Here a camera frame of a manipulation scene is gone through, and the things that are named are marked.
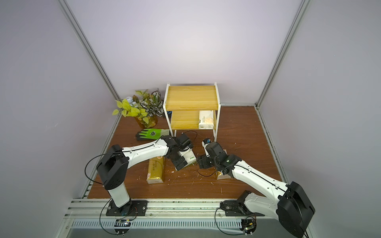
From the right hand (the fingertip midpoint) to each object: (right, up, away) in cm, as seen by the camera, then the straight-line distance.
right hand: (202, 155), depth 81 cm
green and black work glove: (-35, +10, +20) cm, 41 cm away
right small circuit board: (+22, -31, -11) cm, 40 cm away
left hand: (-13, -4, +6) cm, 15 cm away
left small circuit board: (-40, -33, -9) cm, 53 cm away
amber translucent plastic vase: (-33, +19, +7) cm, 39 cm away
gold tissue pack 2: (+9, -10, -3) cm, 14 cm away
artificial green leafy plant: (-35, +30, +6) cm, 46 cm away
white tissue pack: (+2, +20, +2) cm, 20 cm away
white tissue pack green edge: (-8, -1, +4) cm, 9 cm away
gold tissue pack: (-25, -8, -2) cm, 27 cm away
